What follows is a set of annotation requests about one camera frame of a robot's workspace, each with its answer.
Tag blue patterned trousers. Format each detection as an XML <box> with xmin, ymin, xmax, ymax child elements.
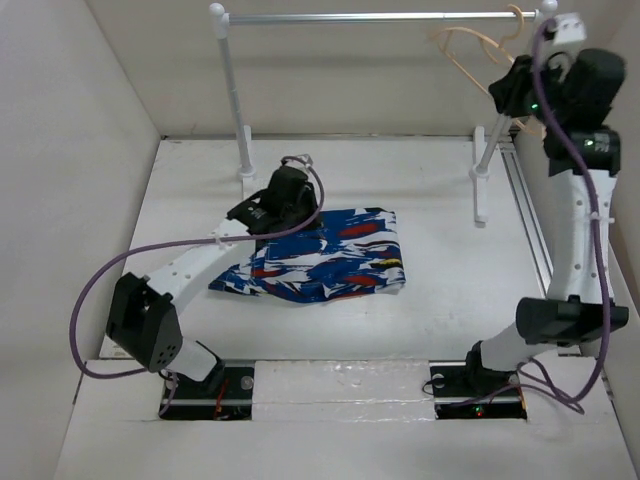
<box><xmin>208</xmin><ymin>207</ymin><xmax>406</xmax><ymax>304</ymax></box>

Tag aluminium rail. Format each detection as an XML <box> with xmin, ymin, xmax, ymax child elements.
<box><xmin>499</xmin><ymin>135</ymin><xmax>553</xmax><ymax>295</ymax></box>

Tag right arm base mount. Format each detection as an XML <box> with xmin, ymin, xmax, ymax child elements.
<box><xmin>422</xmin><ymin>361</ymin><xmax>527</xmax><ymax>420</ymax></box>

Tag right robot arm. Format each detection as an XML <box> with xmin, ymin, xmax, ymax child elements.
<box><xmin>462</xmin><ymin>13</ymin><xmax>629</xmax><ymax>399</ymax></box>

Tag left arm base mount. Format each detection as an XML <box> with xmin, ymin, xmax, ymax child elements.
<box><xmin>159</xmin><ymin>361</ymin><xmax>255</xmax><ymax>421</ymax></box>

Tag white clothes rack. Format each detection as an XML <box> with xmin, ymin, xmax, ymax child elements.
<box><xmin>208</xmin><ymin>1</ymin><xmax>558</xmax><ymax>227</ymax></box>

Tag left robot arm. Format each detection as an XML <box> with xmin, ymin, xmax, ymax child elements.
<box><xmin>106</xmin><ymin>158</ymin><xmax>320</xmax><ymax>397</ymax></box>

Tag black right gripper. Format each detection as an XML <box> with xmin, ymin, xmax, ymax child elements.
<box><xmin>486</xmin><ymin>50</ymin><xmax>571</xmax><ymax>129</ymax></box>

